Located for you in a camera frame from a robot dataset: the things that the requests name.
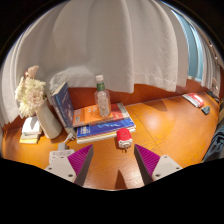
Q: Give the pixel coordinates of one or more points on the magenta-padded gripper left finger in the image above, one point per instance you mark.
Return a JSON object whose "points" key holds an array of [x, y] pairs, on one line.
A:
{"points": [[63, 166]]}

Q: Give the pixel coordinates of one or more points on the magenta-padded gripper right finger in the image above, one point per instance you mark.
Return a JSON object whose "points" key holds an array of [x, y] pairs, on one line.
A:
{"points": [[164, 166]]}

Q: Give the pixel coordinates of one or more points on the yellow book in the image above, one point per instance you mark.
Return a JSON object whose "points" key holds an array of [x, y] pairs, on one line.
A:
{"points": [[28, 140]]}

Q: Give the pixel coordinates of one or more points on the white ceramic vase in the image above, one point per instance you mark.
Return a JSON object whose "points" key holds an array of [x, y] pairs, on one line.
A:
{"points": [[49, 121]]}

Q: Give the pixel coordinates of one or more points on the orange book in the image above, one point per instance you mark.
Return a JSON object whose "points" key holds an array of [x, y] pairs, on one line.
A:
{"points": [[87, 116]]}

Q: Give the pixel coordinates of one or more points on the dark grey cloth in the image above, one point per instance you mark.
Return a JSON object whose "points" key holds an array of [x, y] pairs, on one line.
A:
{"points": [[216, 143]]}

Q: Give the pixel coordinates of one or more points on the blue upright book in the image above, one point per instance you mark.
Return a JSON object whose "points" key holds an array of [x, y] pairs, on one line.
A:
{"points": [[63, 105]]}

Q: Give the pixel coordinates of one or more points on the small dark object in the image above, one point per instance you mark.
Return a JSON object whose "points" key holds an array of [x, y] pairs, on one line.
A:
{"points": [[206, 110]]}

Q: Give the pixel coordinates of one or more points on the red and white package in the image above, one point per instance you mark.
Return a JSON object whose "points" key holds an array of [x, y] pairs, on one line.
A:
{"points": [[195, 99]]}

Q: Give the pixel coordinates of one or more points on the clear plastic drink bottle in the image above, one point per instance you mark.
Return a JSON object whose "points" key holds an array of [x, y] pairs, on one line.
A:
{"points": [[102, 100]]}

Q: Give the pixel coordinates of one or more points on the white and pink flowers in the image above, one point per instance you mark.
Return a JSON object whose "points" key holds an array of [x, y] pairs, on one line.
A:
{"points": [[31, 91]]}

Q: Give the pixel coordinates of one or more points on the light blue curtain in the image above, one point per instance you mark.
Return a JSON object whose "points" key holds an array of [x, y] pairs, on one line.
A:
{"points": [[195, 50]]}

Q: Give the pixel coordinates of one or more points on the white curtain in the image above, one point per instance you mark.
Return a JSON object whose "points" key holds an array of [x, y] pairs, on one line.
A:
{"points": [[116, 43]]}

